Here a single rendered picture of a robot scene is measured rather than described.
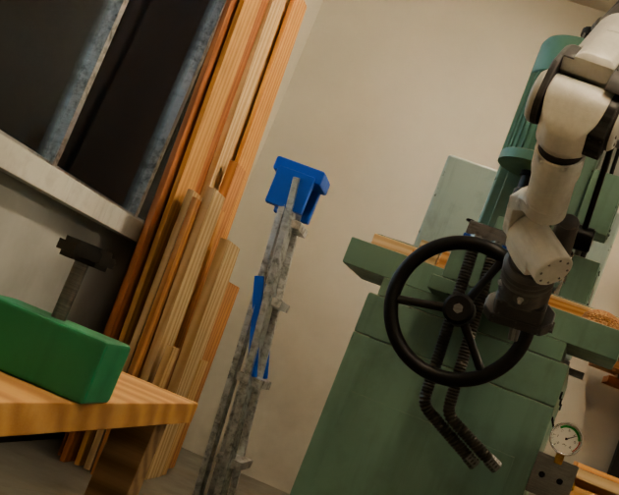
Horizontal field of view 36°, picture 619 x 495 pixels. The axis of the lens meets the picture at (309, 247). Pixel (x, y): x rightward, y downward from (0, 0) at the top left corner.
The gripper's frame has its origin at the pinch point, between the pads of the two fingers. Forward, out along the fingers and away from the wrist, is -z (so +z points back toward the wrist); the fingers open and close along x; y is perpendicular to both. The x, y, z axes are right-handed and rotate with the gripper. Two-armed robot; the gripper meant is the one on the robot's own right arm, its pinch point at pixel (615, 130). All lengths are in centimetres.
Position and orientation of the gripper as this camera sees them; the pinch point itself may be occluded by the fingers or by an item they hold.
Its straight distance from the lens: 216.2
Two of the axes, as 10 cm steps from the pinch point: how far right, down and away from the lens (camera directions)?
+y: -1.2, 8.4, 5.4
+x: -4.3, 4.5, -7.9
